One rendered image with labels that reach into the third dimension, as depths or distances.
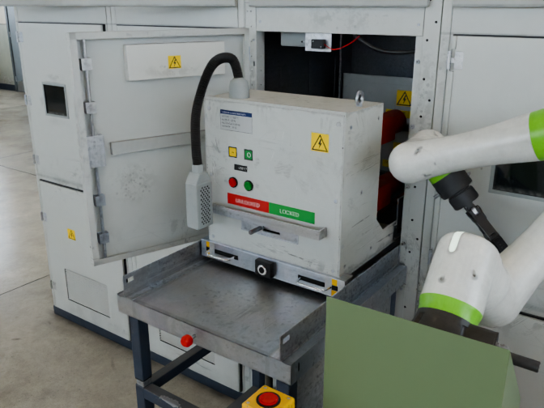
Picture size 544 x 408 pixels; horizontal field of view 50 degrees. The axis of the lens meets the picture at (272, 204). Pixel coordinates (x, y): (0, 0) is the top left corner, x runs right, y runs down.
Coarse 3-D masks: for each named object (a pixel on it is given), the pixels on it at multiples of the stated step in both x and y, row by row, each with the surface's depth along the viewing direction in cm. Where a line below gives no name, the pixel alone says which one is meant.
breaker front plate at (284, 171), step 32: (256, 128) 168; (288, 128) 162; (320, 128) 156; (224, 160) 179; (256, 160) 172; (288, 160) 165; (320, 160) 158; (224, 192) 182; (256, 192) 175; (288, 192) 168; (320, 192) 161; (224, 224) 186; (256, 224) 178; (320, 224) 164; (288, 256) 174; (320, 256) 167
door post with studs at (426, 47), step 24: (432, 0) 163; (432, 24) 165; (432, 48) 167; (432, 72) 169; (432, 96) 171; (408, 192) 184; (408, 216) 186; (408, 240) 188; (408, 264) 190; (408, 288) 192; (408, 312) 195
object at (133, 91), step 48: (96, 48) 177; (144, 48) 182; (192, 48) 192; (240, 48) 205; (96, 96) 181; (144, 96) 190; (192, 96) 200; (96, 144) 182; (144, 144) 192; (96, 192) 189; (144, 192) 199; (96, 240) 190; (144, 240) 204; (192, 240) 212
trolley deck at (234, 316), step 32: (160, 288) 176; (192, 288) 176; (224, 288) 176; (256, 288) 176; (288, 288) 176; (384, 288) 178; (160, 320) 163; (192, 320) 158; (224, 320) 158; (256, 320) 158; (288, 320) 158; (224, 352) 151; (256, 352) 144; (320, 352) 150; (288, 384) 140
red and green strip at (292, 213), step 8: (232, 200) 181; (240, 200) 179; (248, 200) 177; (256, 200) 176; (256, 208) 176; (264, 208) 175; (272, 208) 173; (280, 208) 171; (288, 208) 169; (288, 216) 170; (296, 216) 168; (304, 216) 166; (312, 216) 165
